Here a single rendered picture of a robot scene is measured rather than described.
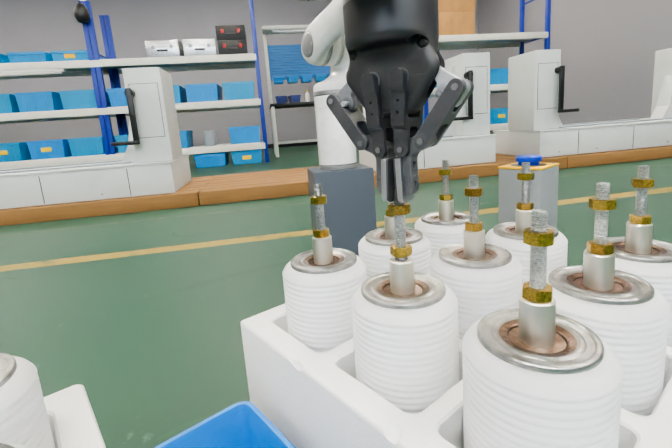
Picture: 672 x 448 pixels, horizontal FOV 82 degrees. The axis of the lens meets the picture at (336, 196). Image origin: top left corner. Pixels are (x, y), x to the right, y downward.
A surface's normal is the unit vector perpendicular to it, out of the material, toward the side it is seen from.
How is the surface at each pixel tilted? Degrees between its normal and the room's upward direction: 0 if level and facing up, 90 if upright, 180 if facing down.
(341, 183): 90
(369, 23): 90
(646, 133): 90
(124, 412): 0
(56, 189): 90
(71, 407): 0
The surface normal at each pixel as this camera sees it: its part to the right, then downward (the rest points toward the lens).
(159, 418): -0.07, -0.98
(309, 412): -0.77, 0.17
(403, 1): 0.11, 0.17
